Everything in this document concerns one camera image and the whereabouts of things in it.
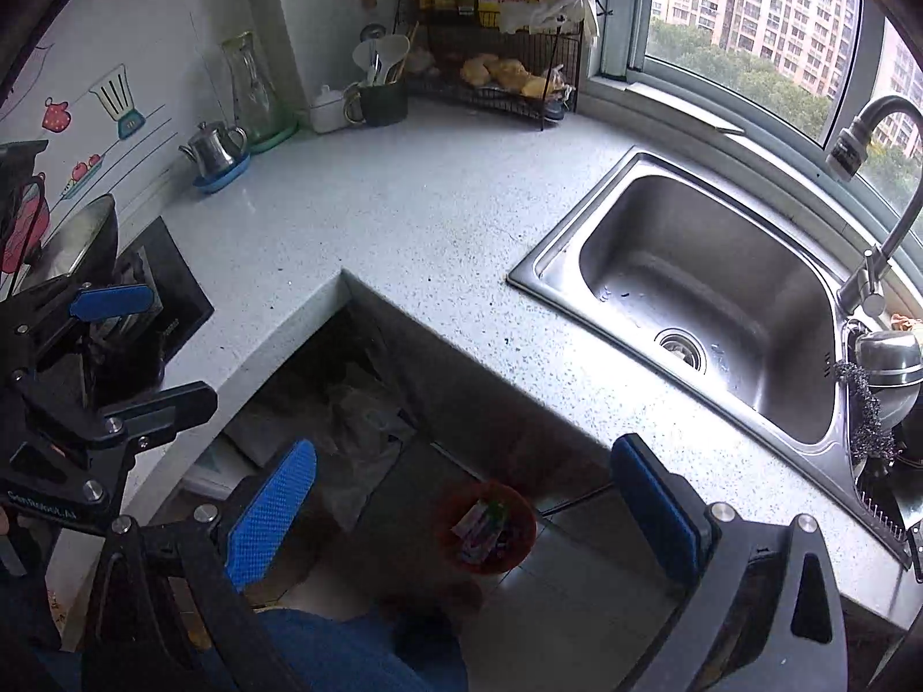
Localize green toothbrush blister pack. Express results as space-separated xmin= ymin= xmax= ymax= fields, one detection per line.
xmin=451 ymin=500 xmax=508 ymax=564

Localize red plastic trash bucket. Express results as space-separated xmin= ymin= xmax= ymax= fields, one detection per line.
xmin=432 ymin=481 xmax=536 ymax=577

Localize glass pot lid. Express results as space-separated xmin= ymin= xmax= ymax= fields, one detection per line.
xmin=16 ymin=194 xmax=117 ymax=294

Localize white sack under counter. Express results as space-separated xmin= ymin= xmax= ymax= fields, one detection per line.
xmin=244 ymin=365 xmax=421 ymax=535

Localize person blue trouser legs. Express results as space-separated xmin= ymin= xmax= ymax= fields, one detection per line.
xmin=34 ymin=603 xmax=471 ymax=692

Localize blue saucer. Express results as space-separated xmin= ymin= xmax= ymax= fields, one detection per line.
xmin=193 ymin=155 xmax=252 ymax=195

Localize small steel teapot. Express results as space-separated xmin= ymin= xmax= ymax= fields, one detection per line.
xmin=178 ymin=121 xmax=249 ymax=176

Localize stainless steel sink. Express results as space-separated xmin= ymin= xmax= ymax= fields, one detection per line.
xmin=508 ymin=145 xmax=910 ymax=567

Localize steel wool scrubber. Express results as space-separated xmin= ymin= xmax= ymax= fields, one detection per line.
xmin=834 ymin=361 xmax=896 ymax=462

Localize green tray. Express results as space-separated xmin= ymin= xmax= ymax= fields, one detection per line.
xmin=250 ymin=122 xmax=299 ymax=155

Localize glass carafe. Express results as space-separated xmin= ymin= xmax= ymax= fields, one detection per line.
xmin=222 ymin=31 xmax=288 ymax=145

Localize white ceramic sugar pot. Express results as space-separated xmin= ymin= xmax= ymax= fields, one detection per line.
xmin=308 ymin=84 xmax=350 ymax=134

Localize dark green utensil mug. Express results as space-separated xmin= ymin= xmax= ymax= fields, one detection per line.
xmin=343 ymin=80 xmax=408 ymax=127

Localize white rice spoon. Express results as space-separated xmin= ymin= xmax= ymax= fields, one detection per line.
xmin=372 ymin=35 xmax=410 ymax=84

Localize grey gooseneck faucet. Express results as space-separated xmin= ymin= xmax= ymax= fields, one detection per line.
xmin=826 ymin=93 xmax=923 ymax=319

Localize ginger root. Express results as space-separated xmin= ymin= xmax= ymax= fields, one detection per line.
xmin=460 ymin=53 xmax=571 ymax=100

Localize black wire shelf rack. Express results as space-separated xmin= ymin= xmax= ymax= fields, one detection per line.
xmin=393 ymin=0 xmax=584 ymax=128

